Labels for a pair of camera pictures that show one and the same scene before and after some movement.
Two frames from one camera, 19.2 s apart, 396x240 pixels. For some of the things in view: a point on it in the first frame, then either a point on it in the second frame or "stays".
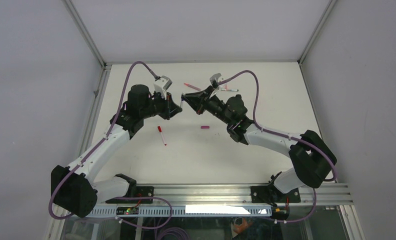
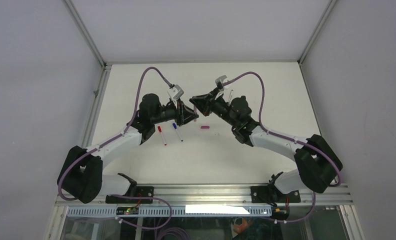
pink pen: (192, 86) to (195, 120)
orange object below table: (241, 228) stays
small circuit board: (127, 210) stays
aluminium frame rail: (233, 194) stays
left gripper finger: (174, 108) to (188, 114)
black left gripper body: (160, 105) to (177, 113)
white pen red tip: (161, 134) stays
